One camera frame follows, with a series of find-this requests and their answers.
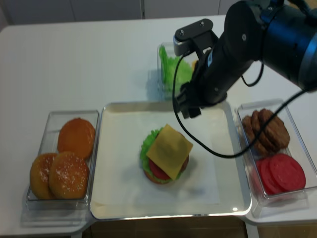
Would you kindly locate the tomato slice middle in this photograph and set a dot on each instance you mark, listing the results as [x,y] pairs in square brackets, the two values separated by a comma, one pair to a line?
[270,186]

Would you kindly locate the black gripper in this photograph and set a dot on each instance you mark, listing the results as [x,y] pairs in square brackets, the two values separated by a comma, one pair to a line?
[237,48]

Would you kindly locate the clear patty tomato container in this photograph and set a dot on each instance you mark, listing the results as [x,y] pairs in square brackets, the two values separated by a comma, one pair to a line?
[296,149]

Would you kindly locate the brown patty middle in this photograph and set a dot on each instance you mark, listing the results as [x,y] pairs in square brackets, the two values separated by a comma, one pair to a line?
[263,145]

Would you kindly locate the tomato slice back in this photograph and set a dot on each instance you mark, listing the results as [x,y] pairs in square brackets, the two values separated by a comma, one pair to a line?
[259,168]

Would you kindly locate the black blue robot arm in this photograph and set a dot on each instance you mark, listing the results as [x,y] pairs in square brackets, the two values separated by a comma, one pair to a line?
[279,36]

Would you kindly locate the plain bun bottom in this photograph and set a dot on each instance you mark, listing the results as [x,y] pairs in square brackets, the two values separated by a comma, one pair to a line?
[77,136]

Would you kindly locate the sesame bun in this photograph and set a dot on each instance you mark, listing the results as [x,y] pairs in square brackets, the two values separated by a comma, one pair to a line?
[68,176]
[39,176]

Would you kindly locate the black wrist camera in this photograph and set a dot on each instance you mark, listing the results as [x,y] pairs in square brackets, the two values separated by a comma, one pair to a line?
[194,38]

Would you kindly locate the yellow cheese slice stack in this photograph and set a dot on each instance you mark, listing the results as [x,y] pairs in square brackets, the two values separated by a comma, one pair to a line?
[194,64]

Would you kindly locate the brown patty back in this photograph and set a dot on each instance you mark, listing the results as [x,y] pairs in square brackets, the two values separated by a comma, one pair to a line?
[246,123]

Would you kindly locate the clear bun container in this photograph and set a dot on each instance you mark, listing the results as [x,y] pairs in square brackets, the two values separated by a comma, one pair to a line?
[56,120]

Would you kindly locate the clear lettuce cheese container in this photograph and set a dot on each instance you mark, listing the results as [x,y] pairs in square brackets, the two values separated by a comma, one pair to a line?
[191,58]

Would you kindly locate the brown patty front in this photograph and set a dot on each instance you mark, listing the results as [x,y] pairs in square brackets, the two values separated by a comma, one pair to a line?
[277,133]

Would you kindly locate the lettuce leaf on burger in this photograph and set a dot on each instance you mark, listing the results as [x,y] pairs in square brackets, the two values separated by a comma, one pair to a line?
[148,141]

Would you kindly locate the sesame bun top left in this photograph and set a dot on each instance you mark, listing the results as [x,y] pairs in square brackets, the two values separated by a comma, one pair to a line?
[39,176]

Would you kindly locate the tomato slice on burger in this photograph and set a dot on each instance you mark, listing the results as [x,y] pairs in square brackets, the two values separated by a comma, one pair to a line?
[157,172]

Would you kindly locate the tomato slice front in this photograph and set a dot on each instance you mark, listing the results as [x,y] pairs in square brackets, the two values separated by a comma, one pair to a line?
[287,172]

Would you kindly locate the silver metal tray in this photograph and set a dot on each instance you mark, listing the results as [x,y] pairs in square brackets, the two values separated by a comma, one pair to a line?
[210,186]

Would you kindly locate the green lettuce leaves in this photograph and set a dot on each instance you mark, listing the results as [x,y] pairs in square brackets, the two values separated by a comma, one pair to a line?
[168,63]

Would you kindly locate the sesame bun top front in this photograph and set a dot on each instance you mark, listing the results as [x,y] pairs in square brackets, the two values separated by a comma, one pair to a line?
[68,176]

